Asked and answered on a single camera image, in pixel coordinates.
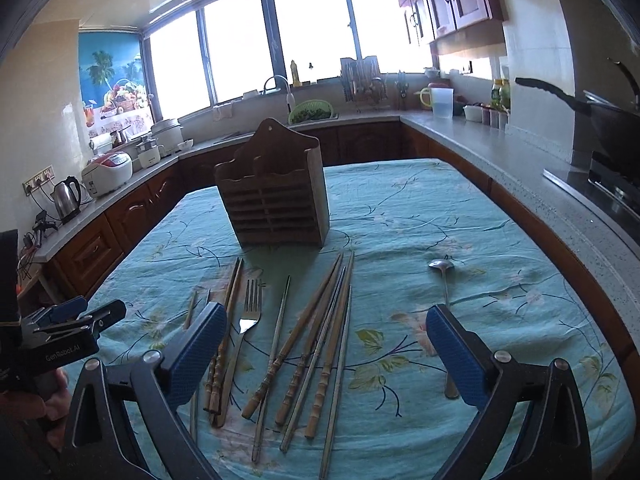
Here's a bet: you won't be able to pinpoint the wooden utensil holder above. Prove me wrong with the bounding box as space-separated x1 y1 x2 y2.
215 118 330 247

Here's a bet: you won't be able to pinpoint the teal floral tablecloth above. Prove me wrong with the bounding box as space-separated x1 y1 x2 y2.
90 159 636 479

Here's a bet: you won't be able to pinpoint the electric kettle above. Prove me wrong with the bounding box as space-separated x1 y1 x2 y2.
51 176 81 223

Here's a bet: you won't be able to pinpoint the person's left hand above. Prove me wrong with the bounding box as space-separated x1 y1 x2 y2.
1 368 72 451

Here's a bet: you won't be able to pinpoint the upper wooden cabinets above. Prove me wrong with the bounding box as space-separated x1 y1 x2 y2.
385 0 506 58

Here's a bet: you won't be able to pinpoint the knife block rack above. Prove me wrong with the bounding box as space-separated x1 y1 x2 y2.
341 55 387 105

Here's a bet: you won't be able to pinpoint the tropical beach poster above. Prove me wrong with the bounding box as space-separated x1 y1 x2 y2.
78 32 152 139

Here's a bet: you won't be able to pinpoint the lower wooden cabinets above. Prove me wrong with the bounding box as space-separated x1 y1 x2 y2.
44 118 639 375

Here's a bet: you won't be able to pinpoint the gas stove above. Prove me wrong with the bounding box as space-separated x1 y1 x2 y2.
542 152 639 256

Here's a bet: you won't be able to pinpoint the thin grey chopstick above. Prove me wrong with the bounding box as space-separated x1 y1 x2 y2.
250 275 292 465

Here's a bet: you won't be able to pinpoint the oil bottle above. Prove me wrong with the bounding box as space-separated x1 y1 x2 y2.
490 78 511 112

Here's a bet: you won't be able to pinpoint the clear plastic pitcher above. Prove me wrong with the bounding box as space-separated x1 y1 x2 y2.
419 88 454 119

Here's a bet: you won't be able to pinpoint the white red rice cooker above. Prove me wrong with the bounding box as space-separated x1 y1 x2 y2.
81 152 132 198

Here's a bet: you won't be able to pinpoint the wooden cabinets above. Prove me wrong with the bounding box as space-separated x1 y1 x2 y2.
385 0 506 58
44 118 639 375

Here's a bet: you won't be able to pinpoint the long metal spoon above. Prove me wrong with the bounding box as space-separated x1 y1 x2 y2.
428 259 459 400

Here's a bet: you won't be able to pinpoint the green colander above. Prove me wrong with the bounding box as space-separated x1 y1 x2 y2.
288 99 334 125

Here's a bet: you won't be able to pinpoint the white pot cooker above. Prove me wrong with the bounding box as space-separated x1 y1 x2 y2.
151 118 183 158

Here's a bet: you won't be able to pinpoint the black wok pan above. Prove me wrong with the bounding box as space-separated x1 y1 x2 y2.
514 58 639 178

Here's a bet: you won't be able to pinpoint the metal fork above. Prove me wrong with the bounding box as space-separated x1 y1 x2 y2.
213 278 262 428

